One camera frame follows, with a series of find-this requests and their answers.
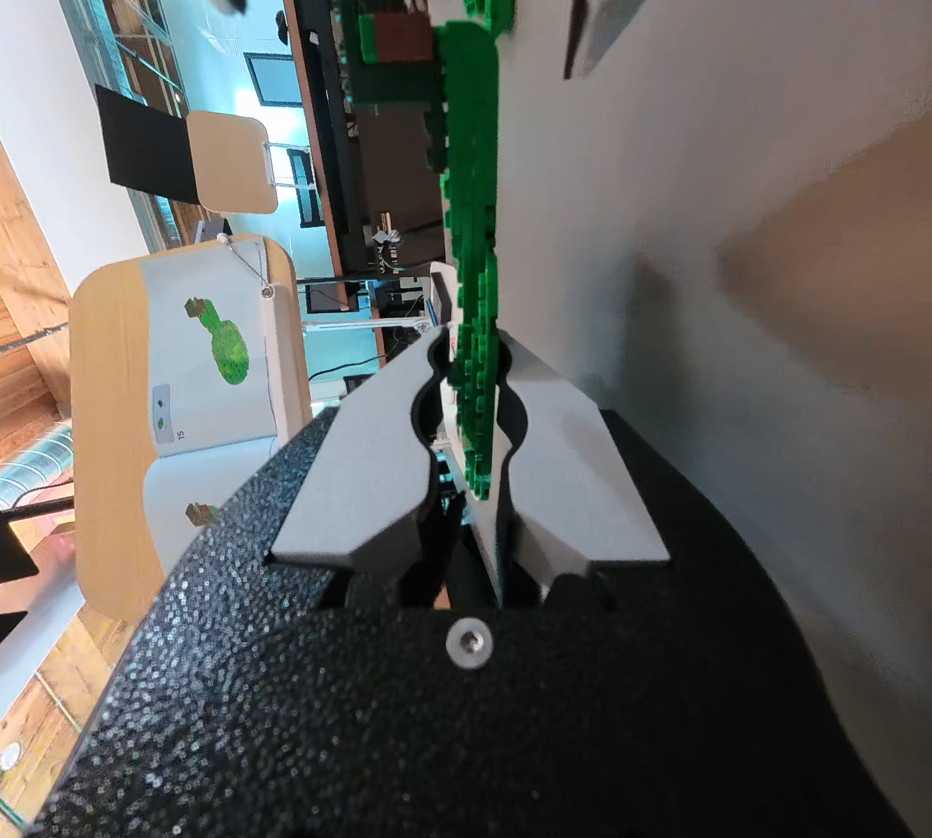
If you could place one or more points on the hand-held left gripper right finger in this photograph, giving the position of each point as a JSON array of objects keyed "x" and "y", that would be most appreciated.
[{"x": 582, "y": 488}]

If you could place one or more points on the wooden book stand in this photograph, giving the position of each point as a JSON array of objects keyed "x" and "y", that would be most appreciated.
[{"x": 102, "y": 416}]

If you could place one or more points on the brick instruction booklet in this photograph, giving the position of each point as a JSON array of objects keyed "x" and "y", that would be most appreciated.
[{"x": 211, "y": 416}]

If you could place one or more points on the grey desk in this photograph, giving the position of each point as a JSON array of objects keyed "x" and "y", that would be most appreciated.
[{"x": 728, "y": 125}]

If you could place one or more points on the black metal stand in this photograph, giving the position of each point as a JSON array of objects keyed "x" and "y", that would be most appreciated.
[{"x": 14, "y": 554}]

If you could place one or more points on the tan board with black panel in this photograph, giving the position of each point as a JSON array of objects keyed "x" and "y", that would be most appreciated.
[{"x": 229, "y": 161}]

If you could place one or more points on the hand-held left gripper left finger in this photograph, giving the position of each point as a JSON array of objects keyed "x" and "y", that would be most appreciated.
[{"x": 357, "y": 481}]

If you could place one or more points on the small dark framed screen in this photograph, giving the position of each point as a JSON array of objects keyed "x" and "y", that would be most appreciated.
[{"x": 273, "y": 77}]

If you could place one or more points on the green brick leaf build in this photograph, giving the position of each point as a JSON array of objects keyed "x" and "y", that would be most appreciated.
[{"x": 473, "y": 197}]

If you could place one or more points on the dark brown wooden desk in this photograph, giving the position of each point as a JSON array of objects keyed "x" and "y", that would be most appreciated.
[{"x": 393, "y": 154}]

